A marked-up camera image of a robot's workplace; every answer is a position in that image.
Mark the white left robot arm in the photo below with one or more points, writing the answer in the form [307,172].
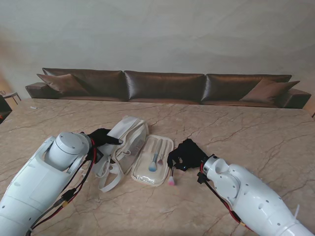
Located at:
[32,186]

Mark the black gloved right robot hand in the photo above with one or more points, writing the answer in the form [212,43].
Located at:
[192,155]

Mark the makeup brush with blue tip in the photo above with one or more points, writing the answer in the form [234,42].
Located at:
[152,167]

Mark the dark chair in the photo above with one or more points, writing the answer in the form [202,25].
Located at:
[5,108]

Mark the brown leather cushion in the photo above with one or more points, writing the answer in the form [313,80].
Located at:
[64,84]
[268,92]

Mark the small side table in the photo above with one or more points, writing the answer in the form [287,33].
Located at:
[11,94]

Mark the brown leather sofa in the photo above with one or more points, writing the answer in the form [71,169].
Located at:
[163,84]

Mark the cream fabric cosmetics bag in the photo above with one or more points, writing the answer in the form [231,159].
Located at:
[130,130]

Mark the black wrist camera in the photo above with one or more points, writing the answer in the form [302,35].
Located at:
[201,178]
[99,155]

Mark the makeup brush with pink tip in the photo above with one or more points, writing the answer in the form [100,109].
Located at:
[171,182]

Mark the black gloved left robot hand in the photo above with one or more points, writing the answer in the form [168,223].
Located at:
[102,137]

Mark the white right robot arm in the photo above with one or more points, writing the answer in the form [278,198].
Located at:
[251,196]

